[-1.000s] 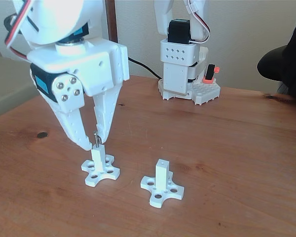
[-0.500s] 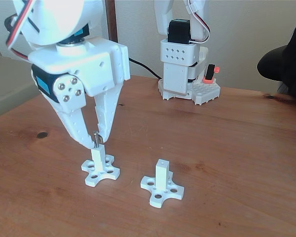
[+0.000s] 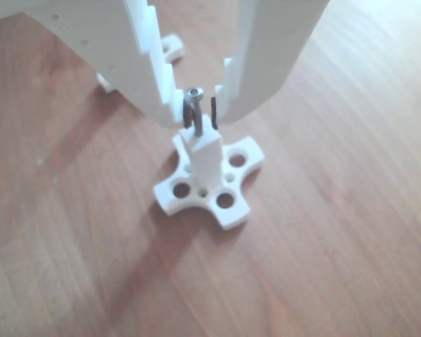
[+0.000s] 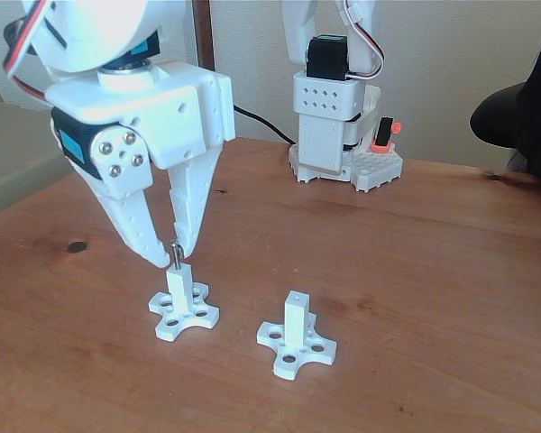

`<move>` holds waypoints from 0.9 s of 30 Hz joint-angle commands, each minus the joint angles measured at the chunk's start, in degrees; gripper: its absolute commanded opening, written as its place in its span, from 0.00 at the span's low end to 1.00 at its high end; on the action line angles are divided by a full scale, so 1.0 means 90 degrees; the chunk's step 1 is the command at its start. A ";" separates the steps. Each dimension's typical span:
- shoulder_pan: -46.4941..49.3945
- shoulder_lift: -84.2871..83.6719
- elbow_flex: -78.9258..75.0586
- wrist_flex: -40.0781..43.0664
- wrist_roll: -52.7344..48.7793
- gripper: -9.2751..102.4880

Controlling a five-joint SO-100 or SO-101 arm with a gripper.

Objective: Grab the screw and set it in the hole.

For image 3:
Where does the small metal screw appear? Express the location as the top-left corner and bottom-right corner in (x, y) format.
(185, 86), (205, 138)

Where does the white cross-base post stand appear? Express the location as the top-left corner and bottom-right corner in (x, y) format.
(152, 114), (266, 232)
(97, 33), (186, 94)

